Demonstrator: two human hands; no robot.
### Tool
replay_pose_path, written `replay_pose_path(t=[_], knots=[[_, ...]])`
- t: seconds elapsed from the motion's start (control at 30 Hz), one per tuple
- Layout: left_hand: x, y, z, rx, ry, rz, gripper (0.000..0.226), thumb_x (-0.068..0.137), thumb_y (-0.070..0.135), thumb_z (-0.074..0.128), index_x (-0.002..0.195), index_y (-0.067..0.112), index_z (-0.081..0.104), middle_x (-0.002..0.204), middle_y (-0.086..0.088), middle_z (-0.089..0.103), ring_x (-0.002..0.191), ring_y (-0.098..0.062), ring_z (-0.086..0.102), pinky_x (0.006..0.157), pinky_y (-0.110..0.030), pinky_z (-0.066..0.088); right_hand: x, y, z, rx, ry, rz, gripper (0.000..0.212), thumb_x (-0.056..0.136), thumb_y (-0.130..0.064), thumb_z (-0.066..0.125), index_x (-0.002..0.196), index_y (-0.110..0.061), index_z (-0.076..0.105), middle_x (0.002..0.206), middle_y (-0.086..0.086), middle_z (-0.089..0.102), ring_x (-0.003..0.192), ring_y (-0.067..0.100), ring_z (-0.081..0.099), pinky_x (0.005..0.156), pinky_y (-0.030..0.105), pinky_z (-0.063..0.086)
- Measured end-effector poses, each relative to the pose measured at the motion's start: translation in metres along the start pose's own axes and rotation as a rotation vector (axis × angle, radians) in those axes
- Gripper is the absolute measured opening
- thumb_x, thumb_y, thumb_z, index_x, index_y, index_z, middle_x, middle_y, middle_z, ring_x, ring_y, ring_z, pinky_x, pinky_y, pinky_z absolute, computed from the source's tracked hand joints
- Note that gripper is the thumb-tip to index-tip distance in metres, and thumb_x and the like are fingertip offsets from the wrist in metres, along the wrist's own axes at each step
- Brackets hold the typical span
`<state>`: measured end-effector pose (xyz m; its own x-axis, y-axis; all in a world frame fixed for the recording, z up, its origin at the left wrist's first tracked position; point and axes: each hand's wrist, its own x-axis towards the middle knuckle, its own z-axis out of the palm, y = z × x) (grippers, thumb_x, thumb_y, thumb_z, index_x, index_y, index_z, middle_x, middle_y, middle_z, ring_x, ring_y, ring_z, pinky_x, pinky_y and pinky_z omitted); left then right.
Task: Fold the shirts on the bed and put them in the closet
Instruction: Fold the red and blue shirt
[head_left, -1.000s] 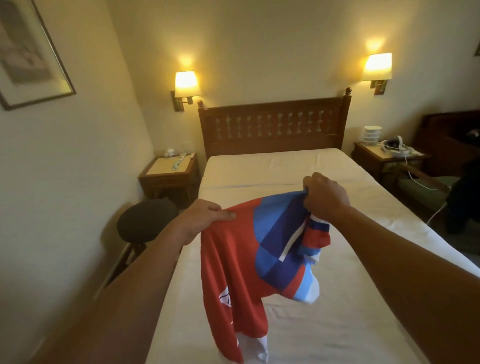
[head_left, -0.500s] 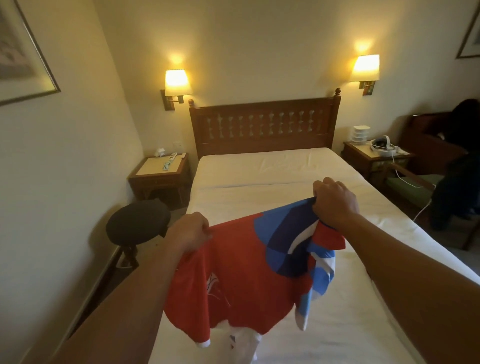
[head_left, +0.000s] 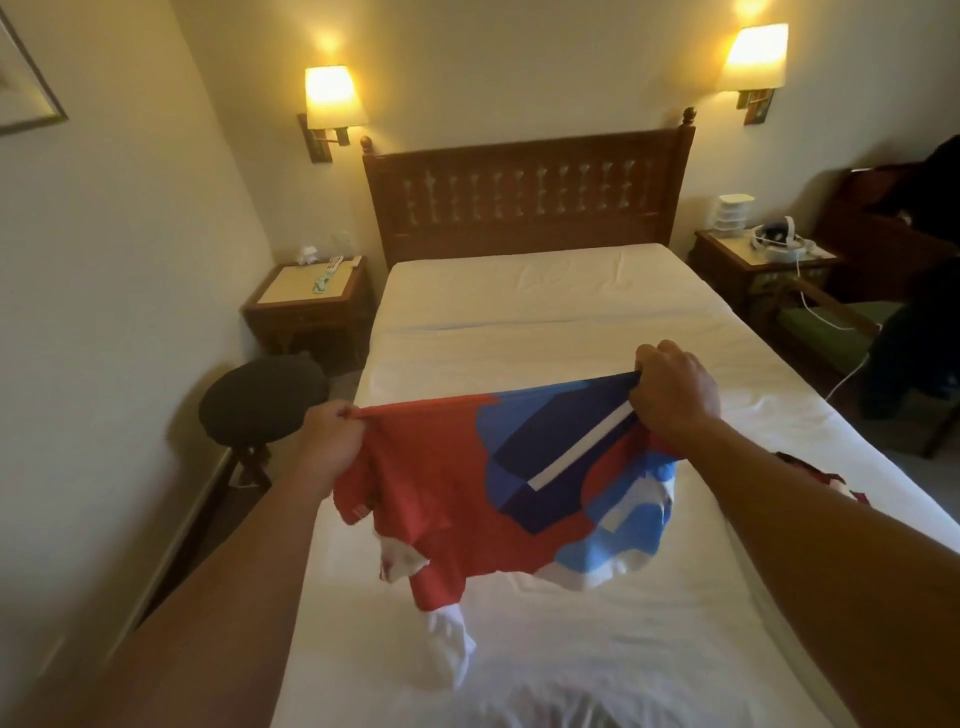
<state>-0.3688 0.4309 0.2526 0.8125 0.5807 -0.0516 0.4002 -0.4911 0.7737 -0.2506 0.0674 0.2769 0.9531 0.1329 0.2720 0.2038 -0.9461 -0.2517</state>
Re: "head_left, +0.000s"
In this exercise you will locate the person's left hand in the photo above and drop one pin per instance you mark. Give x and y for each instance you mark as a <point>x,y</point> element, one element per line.
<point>330,444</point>

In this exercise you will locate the person's right hand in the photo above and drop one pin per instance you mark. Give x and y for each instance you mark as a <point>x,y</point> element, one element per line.
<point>675,393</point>

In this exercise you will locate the red blue white jersey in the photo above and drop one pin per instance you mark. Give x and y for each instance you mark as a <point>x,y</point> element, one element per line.
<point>450,480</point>

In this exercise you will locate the person's left forearm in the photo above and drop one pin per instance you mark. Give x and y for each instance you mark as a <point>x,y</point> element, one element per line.
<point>195,615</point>

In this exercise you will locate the person's right forearm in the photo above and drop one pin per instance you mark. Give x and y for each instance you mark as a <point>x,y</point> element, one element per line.
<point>833,585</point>

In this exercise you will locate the black round stool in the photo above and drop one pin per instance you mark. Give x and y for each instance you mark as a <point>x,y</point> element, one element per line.
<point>263,398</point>

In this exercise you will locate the wooden nightstand with remote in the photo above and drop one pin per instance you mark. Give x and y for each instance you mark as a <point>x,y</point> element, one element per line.
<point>308,308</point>

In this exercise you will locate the wooden nightstand with phone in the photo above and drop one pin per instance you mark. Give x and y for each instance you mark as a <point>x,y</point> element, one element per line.
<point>758,270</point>

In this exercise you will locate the white bed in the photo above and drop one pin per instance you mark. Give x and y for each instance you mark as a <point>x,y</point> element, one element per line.
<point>540,300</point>

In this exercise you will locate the white remote control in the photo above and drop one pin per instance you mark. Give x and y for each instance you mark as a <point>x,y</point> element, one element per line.
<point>327,275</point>

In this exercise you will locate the green wooden armchair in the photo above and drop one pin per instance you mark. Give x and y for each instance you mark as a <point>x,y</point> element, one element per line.
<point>833,330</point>

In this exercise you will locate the white cups stack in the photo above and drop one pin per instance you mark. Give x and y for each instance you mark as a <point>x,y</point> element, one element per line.
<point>732,215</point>

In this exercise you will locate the wooden headboard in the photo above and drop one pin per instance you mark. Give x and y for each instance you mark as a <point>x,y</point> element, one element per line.
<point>525,195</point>

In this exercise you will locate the black garment on chair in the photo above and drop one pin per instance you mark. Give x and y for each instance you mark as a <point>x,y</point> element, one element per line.
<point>923,300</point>

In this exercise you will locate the glowing wall lamp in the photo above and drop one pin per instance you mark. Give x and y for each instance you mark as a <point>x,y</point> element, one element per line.
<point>330,102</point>
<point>758,60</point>

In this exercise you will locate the framed wall picture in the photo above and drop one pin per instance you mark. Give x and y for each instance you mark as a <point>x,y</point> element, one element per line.
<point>23,75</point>

